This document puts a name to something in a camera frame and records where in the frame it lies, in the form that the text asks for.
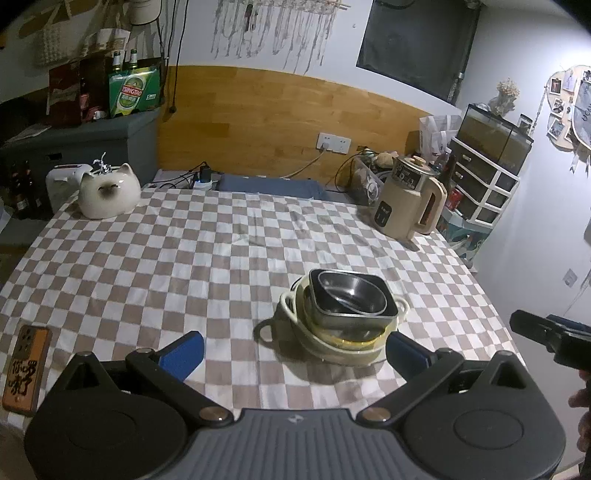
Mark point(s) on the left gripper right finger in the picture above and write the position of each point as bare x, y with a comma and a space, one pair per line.
426, 373

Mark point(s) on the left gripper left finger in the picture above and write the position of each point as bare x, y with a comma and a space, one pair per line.
161, 375

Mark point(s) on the cream bowl with handles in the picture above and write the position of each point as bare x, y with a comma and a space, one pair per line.
287, 307

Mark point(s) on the floral scalloped ceramic bowl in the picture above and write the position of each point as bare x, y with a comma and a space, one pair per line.
348, 339

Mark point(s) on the rectangular steel tray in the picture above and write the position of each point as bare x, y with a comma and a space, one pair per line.
329, 314

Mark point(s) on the round steel bowl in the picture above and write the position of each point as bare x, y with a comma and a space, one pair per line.
353, 292

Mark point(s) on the person's right hand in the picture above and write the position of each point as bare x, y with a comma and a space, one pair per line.
582, 399

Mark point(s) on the checkered tablecloth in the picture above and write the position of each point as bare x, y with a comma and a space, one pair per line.
217, 263

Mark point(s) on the colourful patterned box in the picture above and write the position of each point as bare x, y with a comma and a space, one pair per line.
464, 237

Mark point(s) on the phone with orange case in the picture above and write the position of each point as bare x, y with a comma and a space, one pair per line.
25, 370

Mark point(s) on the beige electric kettle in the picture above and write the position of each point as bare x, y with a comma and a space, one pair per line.
411, 201

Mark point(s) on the white drawer unit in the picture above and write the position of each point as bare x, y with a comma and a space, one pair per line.
486, 186

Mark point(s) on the red soda can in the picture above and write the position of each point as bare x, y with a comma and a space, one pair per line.
454, 199

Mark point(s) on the white cat figurine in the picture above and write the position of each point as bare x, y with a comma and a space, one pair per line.
106, 195

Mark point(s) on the white round charger hub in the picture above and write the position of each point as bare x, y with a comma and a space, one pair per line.
202, 180

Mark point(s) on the brown beer bottle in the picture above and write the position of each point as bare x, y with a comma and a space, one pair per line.
446, 176

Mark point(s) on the clear plastic storage bin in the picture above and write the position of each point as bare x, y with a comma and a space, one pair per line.
367, 180

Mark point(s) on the glass fish tank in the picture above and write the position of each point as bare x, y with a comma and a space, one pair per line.
495, 138

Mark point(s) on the white toaster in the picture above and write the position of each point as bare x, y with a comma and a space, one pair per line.
63, 181

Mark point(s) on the blue pillow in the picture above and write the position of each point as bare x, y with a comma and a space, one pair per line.
304, 189

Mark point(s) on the grey cabinet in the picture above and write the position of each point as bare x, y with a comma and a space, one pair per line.
25, 164

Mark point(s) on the green Tsingtao beer box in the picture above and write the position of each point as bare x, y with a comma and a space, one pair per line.
134, 91

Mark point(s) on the wall switch plate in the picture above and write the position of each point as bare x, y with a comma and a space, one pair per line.
570, 278

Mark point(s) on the white wall socket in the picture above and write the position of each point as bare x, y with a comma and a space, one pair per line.
333, 143

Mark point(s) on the dark wall panel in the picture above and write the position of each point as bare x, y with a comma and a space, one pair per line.
425, 44

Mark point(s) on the macrame wall hanging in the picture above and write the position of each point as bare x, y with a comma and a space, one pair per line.
297, 31

